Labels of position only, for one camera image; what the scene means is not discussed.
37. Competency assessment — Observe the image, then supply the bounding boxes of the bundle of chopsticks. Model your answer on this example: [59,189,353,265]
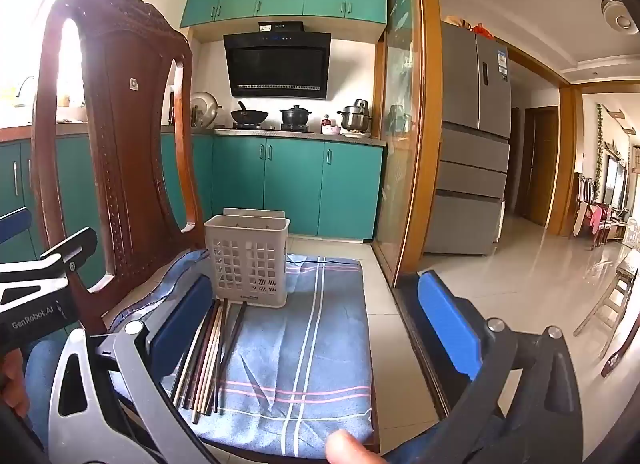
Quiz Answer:
[170,298,249,425]

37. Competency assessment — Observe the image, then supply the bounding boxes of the person's right leg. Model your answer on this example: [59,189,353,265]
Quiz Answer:
[382,436,428,464]

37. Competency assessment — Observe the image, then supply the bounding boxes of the black range hood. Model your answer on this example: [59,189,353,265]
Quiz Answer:
[223,21,332,99]

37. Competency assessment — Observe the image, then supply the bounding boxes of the round metal lid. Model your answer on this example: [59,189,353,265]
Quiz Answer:
[190,91,224,129]

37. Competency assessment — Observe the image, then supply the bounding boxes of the brown wooden door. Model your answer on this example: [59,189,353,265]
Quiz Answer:
[520,105,560,228]

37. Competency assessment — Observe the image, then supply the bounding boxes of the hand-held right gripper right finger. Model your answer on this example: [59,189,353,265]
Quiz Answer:
[395,269,587,464]

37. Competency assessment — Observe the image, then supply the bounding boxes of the light wooden stool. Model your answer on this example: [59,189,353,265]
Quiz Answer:
[572,249,640,362]

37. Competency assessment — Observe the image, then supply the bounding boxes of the teal lower cabinet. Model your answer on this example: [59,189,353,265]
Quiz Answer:
[0,133,385,290]

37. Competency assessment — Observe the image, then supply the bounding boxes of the grey refrigerator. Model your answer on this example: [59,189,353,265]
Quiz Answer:
[424,20,512,257]

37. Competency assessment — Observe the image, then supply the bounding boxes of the kitchen countertop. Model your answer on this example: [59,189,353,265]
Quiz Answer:
[0,121,388,148]

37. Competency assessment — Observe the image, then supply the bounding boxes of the white plastic laundry basket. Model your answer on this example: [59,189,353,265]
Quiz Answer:
[204,207,292,308]

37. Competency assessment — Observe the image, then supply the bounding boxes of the blue plaid cloth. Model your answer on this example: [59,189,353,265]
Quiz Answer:
[107,249,376,460]

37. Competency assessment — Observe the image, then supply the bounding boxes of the person's left leg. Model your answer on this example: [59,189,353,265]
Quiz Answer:
[22,328,83,445]

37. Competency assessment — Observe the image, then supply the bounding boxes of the person's right hand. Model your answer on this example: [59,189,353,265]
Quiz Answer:
[325,429,384,464]

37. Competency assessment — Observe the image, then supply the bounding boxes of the gas stove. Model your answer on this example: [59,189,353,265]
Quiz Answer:
[227,121,311,133]

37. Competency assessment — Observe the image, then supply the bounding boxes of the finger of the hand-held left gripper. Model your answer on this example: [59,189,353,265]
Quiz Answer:
[0,208,32,247]
[0,227,99,316]

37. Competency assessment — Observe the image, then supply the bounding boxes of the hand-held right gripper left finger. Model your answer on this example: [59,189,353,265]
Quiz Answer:
[47,274,221,464]

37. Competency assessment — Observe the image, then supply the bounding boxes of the carved wooden headboard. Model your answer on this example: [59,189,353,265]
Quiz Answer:
[30,0,381,456]

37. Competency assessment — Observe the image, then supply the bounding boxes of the round ceiling lamp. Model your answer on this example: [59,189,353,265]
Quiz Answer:
[600,0,640,35]

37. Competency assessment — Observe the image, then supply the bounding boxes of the green leaf garland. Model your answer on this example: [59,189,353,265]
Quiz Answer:
[594,103,609,195]

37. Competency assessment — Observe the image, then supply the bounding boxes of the bright window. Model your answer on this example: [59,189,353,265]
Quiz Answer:
[0,0,151,110]

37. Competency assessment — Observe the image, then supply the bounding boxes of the person's leg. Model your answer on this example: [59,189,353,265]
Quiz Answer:
[382,436,428,464]
[22,328,83,445]

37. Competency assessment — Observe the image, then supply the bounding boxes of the kitchen faucet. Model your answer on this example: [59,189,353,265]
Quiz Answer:
[14,75,36,108]

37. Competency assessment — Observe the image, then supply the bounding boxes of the black clay pot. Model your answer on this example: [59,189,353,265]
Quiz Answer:
[279,104,312,126]

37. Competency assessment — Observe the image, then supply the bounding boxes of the stainless steel pot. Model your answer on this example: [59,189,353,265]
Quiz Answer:
[337,99,373,133]

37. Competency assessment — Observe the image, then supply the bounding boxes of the black wok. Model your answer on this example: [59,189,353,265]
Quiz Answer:
[230,101,269,126]

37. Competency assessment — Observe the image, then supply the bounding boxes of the person's left hand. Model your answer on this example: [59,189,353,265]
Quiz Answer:
[0,348,29,420]

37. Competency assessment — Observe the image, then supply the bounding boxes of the wooden framed glass sliding door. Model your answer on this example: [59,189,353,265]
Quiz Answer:
[372,0,444,290]

